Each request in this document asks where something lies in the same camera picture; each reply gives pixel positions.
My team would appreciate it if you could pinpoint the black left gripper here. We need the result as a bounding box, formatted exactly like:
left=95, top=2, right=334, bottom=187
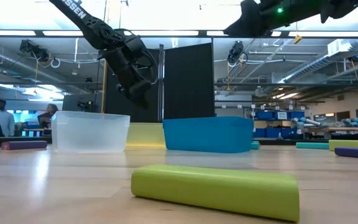
left=99, top=46, right=153, bottom=110

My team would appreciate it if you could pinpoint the black table frame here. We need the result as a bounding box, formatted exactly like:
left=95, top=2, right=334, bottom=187
left=0, top=136, right=358, bottom=152

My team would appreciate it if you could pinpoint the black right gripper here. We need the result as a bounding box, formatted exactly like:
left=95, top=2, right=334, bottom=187
left=224, top=0, right=295, bottom=37

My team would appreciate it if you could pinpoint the yellow pole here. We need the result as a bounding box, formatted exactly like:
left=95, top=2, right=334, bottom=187
left=100, top=58, right=109, bottom=114

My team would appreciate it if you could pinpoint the blue plastic bin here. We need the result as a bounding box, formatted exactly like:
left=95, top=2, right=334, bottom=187
left=162, top=116, right=255, bottom=154

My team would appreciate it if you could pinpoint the shelf with blue bins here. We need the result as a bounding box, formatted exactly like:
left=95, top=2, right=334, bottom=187
left=253, top=110, right=306, bottom=139

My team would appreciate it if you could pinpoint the black ceiling camera rig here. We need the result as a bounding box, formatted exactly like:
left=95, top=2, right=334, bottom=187
left=227, top=40, right=249, bottom=65
left=19, top=39, right=50, bottom=63

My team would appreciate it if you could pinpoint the clear plastic bin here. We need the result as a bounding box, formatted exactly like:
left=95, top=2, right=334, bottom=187
left=51, top=110, right=131, bottom=154

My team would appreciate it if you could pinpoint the green block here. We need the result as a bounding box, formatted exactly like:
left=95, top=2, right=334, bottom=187
left=328, top=139, right=358, bottom=152
left=131, top=164, right=300, bottom=223

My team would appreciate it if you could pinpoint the purple block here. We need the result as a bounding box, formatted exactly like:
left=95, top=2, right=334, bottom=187
left=1, top=140, right=48, bottom=151
left=334, top=147, right=358, bottom=161

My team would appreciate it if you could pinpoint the yellow plastic bin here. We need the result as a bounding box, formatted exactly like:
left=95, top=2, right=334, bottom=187
left=125, top=122, right=168, bottom=150

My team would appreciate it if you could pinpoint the overhead LED light bar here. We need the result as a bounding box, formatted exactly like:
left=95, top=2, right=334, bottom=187
left=0, top=29, right=358, bottom=39

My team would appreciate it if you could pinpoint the metal post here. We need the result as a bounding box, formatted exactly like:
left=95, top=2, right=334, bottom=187
left=157, top=44, right=165, bottom=123

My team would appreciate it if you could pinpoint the person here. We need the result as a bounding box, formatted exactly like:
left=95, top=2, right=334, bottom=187
left=0, top=98, right=16, bottom=138
left=37, top=103, right=60, bottom=130

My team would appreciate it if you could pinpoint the black partition panel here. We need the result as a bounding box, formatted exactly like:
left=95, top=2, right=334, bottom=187
left=163, top=42, right=216, bottom=120
left=104, top=48, right=160, bottom=123

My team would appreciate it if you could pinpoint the wooden workbench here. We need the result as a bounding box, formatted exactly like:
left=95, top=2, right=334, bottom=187
left=305, top=126, right=358, bottom=133

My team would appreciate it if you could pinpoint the silver ventilation duct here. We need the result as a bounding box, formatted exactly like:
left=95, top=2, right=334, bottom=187
left=277, top=39, right=358, bottom=85
left=0, top=46, right=85, bottom=94

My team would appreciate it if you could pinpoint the gray board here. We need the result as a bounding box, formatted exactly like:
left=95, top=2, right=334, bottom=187
left=61, top=93, right=104, bottom=113

